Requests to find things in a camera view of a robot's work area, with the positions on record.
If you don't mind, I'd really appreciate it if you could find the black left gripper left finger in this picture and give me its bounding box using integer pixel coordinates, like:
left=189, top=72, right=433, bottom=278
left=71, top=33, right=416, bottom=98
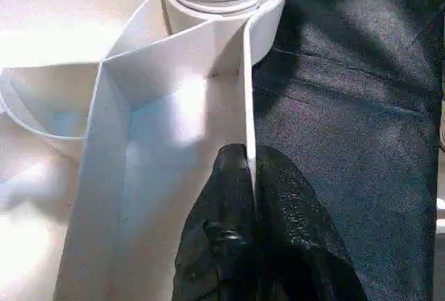
left=172, top=143, right=265, bottom=301

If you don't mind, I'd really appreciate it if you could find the white plastic table top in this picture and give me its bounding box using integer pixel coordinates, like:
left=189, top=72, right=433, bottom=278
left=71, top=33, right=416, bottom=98
left=0, top=0, right=288, bottom=301

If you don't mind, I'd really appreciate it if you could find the black work mat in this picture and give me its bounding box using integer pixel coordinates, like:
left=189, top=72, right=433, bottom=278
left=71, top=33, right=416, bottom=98
left=250, top=0, right=445, bottom=301

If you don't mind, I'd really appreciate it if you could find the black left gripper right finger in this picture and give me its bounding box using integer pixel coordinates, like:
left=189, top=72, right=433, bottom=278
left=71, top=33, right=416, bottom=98
left=256, top=145, right=366, bottom=301

